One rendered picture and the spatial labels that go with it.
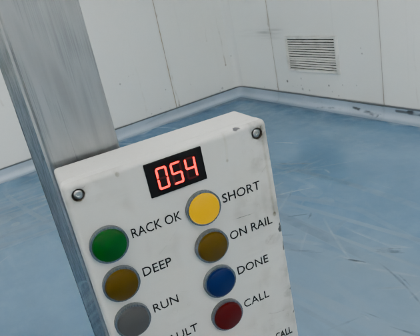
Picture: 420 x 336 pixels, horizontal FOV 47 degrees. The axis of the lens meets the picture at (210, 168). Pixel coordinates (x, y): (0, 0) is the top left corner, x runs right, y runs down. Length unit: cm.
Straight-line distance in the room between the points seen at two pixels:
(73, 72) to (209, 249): 18
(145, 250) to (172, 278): 4
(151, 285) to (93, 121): 14
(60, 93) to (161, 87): 421
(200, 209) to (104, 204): 8
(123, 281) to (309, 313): 156
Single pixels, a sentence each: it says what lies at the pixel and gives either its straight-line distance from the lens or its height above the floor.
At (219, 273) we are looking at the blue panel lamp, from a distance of 42.
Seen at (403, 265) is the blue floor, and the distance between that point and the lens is 214.
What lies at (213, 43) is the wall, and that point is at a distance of 488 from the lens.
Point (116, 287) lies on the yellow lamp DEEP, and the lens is 39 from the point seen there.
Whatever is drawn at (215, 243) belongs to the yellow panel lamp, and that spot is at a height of 102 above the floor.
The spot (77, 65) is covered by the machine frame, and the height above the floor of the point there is 117.
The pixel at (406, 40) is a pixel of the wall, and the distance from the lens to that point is 354.
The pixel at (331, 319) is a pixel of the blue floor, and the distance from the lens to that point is 189.
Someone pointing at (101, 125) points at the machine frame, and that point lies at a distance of 42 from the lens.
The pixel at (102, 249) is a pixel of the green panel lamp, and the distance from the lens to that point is 38.
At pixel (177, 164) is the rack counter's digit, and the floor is 109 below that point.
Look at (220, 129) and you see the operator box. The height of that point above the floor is 110.
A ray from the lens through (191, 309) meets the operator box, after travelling 44.
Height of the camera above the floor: 122
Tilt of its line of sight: 22 degrees down
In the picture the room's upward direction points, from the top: 12 degrees counter-clockwise
